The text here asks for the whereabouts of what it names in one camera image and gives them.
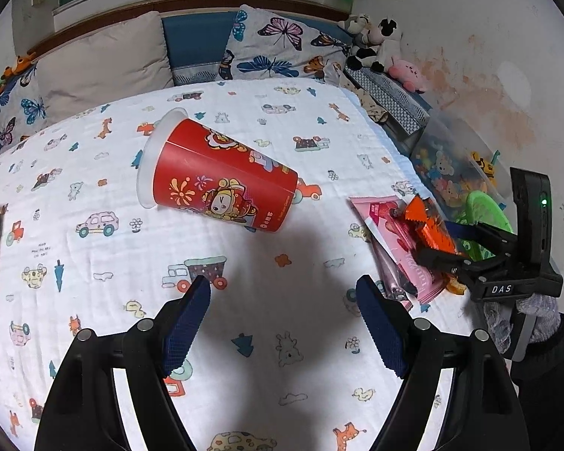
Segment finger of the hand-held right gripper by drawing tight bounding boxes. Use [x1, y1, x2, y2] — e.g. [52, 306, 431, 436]
[414, 244, 481, 288]
[444, 220, 516, 257]

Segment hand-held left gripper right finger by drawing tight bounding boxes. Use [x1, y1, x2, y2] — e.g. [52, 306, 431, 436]
[356, 275, 532, 451]

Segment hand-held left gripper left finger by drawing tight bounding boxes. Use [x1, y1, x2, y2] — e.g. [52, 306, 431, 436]
[33, 275, 212, 451]

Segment orange snack packet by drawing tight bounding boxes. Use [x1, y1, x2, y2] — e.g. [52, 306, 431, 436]
[394, 195, 468, 296]

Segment green plastic basket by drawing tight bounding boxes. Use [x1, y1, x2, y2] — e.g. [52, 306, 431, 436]
[453, 190, 515, 264]

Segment pink snack packet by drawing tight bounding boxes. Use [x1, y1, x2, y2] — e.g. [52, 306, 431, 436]
[348, 196, 452, 312]

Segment red paper cup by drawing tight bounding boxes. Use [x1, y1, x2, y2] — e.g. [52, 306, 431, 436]
[136, 107, 300, 235]

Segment person's right hand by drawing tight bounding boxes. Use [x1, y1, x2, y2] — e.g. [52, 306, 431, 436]
[482, 294, 561, 360]

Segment clear storage box of toys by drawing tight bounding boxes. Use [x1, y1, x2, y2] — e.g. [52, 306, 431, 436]
[411, 113, 515, 212]

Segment white printed blanket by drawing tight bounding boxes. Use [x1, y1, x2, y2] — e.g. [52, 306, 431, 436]
[0, 77, 522, 451]

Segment blue checked cloth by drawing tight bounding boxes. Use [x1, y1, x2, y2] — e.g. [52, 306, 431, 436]
[345, 67, 431, 139]

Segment beige printed garment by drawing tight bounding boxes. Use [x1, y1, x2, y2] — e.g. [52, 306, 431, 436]
[324, 63, 391, 125]

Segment pink plush toy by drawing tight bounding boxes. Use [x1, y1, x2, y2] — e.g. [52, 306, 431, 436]
[388, 56, 431, 94]

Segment black and white plush cow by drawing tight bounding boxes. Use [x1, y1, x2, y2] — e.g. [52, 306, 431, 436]
[345, 16, 402, 73]

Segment grey and white plush dog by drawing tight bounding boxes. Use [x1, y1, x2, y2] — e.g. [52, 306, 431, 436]
[338, 14, 372, 38]

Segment large butterfly print pillow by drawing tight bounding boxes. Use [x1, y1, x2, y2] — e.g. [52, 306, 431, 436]
[218, 5, 353, 86]

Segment beige pillow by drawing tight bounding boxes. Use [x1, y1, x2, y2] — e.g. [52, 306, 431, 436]
[34, 11, 176, 125]

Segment small butterfly print pillow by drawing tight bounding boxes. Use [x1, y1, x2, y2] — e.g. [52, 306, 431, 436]
[0, 63, 48, 156]

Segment blue headboard cushion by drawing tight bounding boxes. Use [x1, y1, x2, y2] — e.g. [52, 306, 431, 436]
[161, 12, 243, 88]

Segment orange plush toy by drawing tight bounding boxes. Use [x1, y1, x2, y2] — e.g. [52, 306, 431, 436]
[0, 54, 36, 80]

